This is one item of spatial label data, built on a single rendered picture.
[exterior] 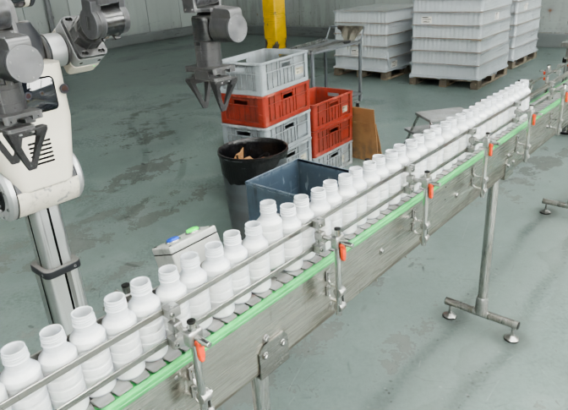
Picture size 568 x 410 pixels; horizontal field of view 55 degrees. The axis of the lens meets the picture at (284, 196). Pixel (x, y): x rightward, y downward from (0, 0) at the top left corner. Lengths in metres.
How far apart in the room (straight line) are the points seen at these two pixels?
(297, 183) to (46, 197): 1.09
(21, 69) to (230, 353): 0.69
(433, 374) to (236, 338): 1.52
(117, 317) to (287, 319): 0.46
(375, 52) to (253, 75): 5.06
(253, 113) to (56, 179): 2.41
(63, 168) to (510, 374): 2.01
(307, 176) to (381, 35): 6.39
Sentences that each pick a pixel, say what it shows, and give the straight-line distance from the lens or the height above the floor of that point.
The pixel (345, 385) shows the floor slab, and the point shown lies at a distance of 2.50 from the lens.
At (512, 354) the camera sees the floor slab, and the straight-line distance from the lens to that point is 2.78.
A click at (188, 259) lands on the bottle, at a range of 1.13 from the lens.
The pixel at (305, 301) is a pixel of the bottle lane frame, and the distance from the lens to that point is 1.36.
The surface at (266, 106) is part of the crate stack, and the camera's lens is 3.75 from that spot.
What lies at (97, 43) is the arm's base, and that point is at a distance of 1.61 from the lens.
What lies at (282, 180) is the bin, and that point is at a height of 0.89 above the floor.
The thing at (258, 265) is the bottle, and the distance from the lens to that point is 1.22.
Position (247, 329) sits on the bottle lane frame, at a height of 0.96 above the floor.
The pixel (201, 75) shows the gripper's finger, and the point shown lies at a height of 1.48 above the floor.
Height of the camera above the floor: 1.69
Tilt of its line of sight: 23 degrees down
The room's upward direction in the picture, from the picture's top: 4 degrees counter-clockwise
